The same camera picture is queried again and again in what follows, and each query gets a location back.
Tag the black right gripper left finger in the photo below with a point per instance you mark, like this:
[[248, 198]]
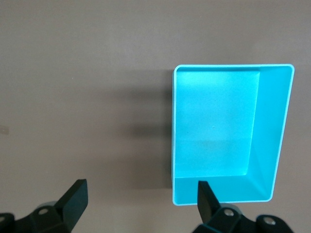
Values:
[[73, 204]]

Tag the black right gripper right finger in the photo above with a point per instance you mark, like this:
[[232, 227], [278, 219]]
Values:
[[209, 208]]

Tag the blue plastic box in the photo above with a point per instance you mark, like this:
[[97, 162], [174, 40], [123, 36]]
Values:
[[213, 121]]

